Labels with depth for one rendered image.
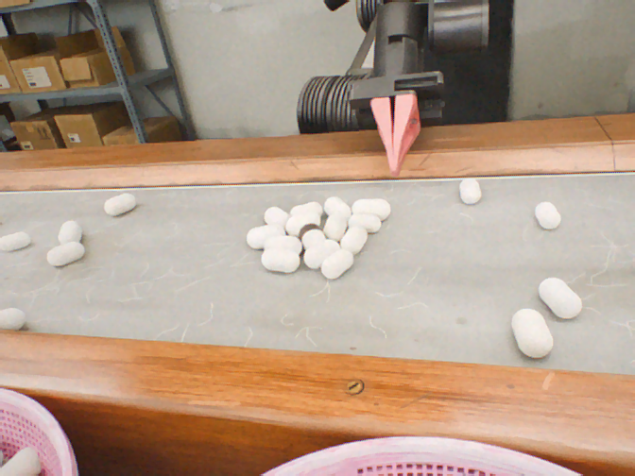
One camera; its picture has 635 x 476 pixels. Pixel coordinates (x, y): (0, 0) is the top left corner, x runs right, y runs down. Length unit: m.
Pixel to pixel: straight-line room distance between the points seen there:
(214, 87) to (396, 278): 2.62
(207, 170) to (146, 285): 0.23
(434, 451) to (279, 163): 0.43
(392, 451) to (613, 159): 0.42
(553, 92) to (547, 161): 1.96
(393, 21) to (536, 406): 0.44
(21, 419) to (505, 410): 0.28
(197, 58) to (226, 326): 2.65
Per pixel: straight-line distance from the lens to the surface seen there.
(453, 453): 0.25
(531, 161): 0.57
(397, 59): 0.56
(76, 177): 0.77
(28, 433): 0.36
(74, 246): 0.55
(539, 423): 0.27
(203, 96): 3.02
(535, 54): 2.48
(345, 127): 0.82
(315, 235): 0.43
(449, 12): 0.60
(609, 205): 0.51
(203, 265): 0.47
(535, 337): 0.32
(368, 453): 0.25
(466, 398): 0.27
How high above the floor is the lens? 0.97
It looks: 29 degrees down
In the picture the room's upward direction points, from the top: 9 degrees counter-clockwise
